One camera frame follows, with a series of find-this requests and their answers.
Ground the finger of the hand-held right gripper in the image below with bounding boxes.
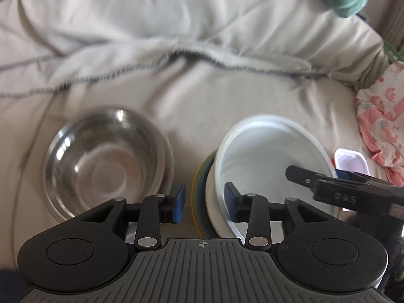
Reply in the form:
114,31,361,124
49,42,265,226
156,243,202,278
336,169,404,194
286,166,337,187

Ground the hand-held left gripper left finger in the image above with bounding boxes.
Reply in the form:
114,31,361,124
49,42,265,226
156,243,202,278
80,185,187,251

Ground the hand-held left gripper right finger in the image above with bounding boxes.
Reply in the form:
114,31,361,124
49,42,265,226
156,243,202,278
223,181,332,250

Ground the small white plastic cup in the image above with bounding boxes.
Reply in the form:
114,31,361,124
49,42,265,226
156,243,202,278
334,148,368,177

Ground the white bowl with yellow rim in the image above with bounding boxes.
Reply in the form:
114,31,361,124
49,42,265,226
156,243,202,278
191,158,206,236

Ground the green plate with yellow rim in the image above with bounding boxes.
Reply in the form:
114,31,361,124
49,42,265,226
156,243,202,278
197,155,221,237

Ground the white printed paper tub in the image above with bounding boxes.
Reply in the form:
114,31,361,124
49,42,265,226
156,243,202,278
214,114,338,239

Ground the stainless steel bowl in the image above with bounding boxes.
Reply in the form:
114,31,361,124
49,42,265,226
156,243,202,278
43,109,172,223

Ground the pink floral cloth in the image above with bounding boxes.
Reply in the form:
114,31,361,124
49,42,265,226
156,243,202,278
355,61,404,187

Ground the green box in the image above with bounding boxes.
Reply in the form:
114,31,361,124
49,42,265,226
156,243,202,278
383,39,404,64

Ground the beige sofa cover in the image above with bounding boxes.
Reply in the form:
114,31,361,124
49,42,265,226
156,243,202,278
0,0,404,272

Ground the grey striped curtain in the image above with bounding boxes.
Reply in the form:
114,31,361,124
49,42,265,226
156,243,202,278
375,0,404,38

